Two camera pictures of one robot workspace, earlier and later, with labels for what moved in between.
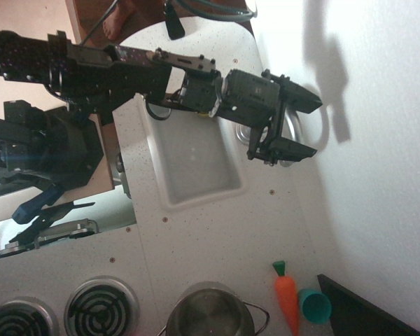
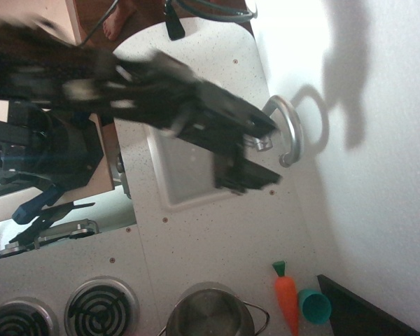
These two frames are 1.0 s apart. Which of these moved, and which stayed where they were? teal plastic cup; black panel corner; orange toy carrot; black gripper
Moved: black gripper
Stayed: black panel corner; teal plastic cup; orange toy carrot
